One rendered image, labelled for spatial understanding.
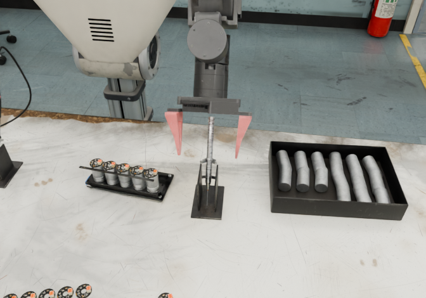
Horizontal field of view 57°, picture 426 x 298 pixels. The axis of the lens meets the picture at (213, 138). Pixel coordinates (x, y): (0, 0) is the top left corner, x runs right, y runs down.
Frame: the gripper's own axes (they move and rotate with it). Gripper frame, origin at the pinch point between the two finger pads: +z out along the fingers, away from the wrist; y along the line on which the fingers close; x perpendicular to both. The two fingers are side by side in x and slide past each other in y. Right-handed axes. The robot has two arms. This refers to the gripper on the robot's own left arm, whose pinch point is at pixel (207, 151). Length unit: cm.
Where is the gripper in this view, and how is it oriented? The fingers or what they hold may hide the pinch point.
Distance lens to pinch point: 66.9
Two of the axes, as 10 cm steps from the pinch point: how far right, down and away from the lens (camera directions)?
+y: 10.0, 0.5, -0.7
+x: 0.7, -0.8, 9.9
